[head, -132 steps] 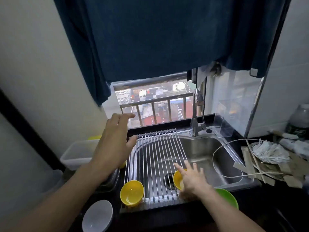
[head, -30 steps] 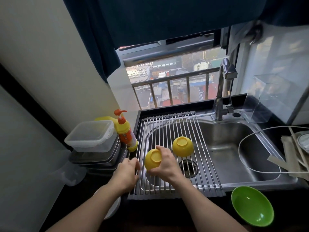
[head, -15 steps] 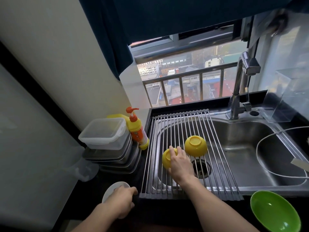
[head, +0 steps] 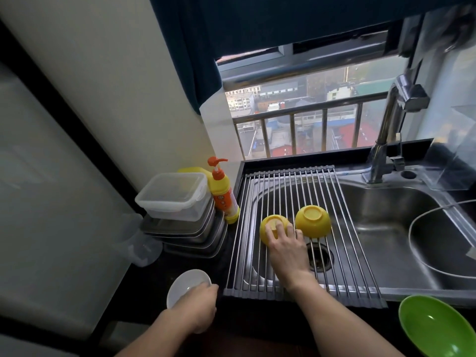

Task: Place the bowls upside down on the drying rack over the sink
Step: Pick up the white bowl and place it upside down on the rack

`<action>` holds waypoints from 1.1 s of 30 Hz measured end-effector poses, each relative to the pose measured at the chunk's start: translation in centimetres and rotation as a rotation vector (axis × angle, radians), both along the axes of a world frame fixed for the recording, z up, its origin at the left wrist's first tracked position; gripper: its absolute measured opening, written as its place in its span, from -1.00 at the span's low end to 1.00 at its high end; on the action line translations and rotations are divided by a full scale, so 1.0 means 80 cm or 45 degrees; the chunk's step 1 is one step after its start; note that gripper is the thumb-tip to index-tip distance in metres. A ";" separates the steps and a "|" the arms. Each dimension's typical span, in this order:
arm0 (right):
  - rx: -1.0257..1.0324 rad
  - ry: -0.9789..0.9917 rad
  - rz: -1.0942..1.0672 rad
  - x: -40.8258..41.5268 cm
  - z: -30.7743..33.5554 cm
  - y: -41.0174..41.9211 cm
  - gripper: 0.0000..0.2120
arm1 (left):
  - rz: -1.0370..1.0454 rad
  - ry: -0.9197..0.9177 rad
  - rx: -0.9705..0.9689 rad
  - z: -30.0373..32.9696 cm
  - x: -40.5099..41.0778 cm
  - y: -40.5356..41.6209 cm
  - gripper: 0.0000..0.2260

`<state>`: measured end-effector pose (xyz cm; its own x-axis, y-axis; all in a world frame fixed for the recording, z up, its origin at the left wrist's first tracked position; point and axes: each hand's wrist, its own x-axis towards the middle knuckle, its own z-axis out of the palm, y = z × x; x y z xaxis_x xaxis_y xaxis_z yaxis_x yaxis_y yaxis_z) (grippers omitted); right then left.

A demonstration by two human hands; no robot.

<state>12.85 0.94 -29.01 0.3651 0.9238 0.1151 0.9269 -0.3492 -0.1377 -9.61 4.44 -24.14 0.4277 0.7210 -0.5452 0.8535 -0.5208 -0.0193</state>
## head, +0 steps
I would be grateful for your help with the person's left hand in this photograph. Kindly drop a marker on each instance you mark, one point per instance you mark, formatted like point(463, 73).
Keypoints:
point(199, 308)

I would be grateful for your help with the person's right hand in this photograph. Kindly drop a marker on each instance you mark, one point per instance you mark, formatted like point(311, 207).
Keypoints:
point(288, 256)

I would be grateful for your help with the person's right thumb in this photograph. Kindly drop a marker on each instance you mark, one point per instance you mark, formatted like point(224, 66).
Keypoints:
point(271, 234)

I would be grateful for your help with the person's left thumb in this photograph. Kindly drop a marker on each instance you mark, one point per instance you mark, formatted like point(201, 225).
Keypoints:
point(197, 287)

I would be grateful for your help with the person's right middle finger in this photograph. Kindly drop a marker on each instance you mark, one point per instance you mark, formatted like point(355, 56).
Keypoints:
point(299, 237)

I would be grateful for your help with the yellow bowl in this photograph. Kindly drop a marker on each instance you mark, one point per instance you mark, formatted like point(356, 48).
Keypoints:
point(280, 224)
point(313, 223)

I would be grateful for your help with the white bowl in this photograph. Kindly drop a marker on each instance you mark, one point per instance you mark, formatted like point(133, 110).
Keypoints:
point(184, 284)

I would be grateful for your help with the person's left forearm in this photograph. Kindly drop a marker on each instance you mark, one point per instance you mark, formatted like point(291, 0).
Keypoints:
point(163, 336)

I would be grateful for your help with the person's right forearm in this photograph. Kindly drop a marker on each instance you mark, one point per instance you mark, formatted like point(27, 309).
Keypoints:
point(334, 319)

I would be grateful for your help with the roll-up steel drying rack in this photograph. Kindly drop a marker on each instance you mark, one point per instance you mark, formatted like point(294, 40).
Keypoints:
point(253, 234)

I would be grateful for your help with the sink drain strainer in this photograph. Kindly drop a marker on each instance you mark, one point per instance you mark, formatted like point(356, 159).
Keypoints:
point(320, 256)

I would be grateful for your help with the yellow dish soap pump bottle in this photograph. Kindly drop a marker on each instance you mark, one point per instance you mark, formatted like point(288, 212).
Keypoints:
point(223, 195)

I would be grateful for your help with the clear plastic measuring jug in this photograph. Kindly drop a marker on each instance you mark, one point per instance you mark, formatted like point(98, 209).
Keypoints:
point(135, 241)

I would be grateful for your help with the stainless steel sink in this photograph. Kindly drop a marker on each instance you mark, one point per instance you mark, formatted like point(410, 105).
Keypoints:
point(383, 226)

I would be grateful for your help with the clear plastic lidded container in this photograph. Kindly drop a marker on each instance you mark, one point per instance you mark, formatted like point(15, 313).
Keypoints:
point(173, 195)

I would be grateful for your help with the yellow plastic container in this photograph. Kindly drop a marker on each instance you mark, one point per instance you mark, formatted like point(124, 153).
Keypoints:
point(193, 170)

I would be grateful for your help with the metal window railing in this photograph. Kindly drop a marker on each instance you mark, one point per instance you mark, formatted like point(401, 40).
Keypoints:
point(293, 126)

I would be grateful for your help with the steel kitchen faucet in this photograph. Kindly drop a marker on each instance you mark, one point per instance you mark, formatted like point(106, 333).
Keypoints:
point(386, 126)

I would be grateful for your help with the green plastic bowl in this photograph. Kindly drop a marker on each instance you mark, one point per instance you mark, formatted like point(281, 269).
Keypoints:
point(435, 327)

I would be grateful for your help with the clear plastic splash guard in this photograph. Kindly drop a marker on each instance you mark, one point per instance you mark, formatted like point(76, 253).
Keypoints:
point(452, 159)

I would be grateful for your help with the dark blue curtain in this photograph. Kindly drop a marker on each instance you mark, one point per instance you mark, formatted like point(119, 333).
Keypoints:
point(260, 22)

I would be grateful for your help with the window frame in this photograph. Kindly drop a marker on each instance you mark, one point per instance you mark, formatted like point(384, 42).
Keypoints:
point(305, 57)

